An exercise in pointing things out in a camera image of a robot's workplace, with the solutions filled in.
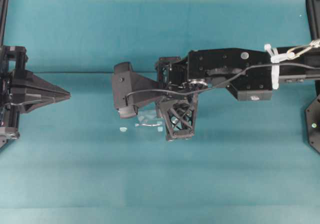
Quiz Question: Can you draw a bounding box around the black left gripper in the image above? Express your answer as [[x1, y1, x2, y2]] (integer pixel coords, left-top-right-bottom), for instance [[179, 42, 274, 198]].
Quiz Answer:
[[0, 45, 71, 140]]

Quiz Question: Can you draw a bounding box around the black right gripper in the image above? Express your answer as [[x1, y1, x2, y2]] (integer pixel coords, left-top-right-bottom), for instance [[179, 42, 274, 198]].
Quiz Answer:
[[155, 56, 200, 141]]

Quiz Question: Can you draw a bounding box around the silver zip bag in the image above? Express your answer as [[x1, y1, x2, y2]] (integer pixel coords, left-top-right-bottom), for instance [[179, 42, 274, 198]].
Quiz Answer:
[[118, 110, 165, 132]]

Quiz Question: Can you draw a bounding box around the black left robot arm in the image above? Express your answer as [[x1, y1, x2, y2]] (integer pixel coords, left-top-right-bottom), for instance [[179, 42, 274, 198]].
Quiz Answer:
[[0, 46, 71, 146]]

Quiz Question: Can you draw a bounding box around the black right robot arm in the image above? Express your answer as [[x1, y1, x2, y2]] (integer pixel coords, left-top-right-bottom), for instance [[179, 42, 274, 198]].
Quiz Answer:
[[155, 40, 320, 141]]

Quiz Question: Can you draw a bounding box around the white zip tie band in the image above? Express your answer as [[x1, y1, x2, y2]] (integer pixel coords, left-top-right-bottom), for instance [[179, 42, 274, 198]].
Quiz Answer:
[[264, 44, 295, 90]]

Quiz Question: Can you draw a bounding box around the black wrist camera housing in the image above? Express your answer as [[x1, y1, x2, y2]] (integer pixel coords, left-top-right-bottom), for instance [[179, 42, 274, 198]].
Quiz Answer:
[[112, 62, 161, 119]]

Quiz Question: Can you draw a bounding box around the black camera cable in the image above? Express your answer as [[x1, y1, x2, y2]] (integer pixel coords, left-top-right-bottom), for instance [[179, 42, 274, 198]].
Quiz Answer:
[[124, 63, 320, 102]]

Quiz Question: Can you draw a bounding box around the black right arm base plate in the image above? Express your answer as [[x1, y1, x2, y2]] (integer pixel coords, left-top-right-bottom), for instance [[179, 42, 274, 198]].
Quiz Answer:
[[304, 95, 320, 153]]

